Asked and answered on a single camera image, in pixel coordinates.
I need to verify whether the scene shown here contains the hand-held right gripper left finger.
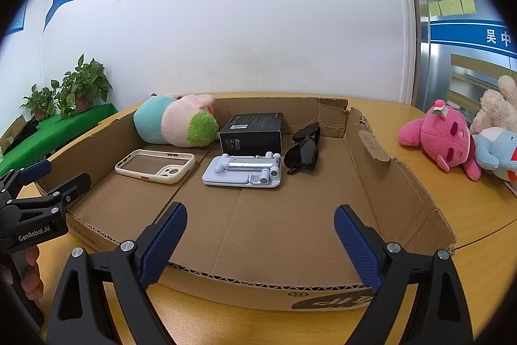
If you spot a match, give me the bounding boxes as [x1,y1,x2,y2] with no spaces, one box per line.
[46,201,188,345]

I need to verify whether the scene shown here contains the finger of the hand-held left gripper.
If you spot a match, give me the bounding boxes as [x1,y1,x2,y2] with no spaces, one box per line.
[12,172,92,217]
[0,160,52,205]

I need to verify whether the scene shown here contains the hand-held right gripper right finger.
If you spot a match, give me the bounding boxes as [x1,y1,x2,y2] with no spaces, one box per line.
[334,204,474,345]

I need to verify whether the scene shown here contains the cream phone case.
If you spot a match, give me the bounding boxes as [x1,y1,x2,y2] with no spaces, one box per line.
[115,149,196,185]

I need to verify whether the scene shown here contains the large cardboard box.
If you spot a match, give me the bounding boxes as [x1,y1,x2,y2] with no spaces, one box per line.
[34,96,458,313]

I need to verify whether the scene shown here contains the black sunglasses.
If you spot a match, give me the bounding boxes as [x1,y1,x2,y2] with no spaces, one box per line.
[285,123,322,175]

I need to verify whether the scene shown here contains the white folding phone stand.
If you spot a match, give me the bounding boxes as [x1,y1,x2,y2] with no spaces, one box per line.
[202,152,282,190]

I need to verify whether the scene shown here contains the black printed product box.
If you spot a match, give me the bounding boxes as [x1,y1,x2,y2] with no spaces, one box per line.
[219,112,283,155]

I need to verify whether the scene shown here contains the yellow wooden desktop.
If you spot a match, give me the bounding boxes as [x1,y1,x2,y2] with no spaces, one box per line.
[0,92,517,345]

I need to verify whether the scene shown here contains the person's left hand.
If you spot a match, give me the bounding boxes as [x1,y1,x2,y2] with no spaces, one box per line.
[21,247,44,302]

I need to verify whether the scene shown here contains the green table cloth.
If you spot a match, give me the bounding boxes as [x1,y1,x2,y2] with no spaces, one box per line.
[0,102,119,178]

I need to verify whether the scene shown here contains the small cardboard box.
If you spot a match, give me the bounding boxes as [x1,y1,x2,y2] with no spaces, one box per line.
[0,114,26,154]

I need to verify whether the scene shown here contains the small potted green plant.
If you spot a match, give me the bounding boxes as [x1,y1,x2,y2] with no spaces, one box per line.
[20,84,56,122]

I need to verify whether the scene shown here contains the large potted green plant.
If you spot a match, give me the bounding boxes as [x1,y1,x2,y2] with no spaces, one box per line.
[54,54,113,119]

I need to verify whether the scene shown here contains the teal pink green plush toy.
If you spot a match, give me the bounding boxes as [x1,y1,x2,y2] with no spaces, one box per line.
[133,92,219,148]

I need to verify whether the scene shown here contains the light blue plush toy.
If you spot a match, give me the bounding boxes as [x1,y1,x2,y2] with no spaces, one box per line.
[472,127,517,183]

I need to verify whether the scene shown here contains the cream plush toy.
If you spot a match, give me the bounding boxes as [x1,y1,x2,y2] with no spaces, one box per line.
[470,75,517,135]

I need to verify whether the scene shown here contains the blue door sign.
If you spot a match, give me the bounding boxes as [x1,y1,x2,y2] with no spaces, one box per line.
[429,19,517,55]

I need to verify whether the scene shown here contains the blue framed wall poster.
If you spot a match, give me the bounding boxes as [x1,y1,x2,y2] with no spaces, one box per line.
[8,0,28,35]

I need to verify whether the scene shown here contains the metal door frame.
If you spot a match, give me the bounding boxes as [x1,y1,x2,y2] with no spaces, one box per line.
[398,0,432,109]

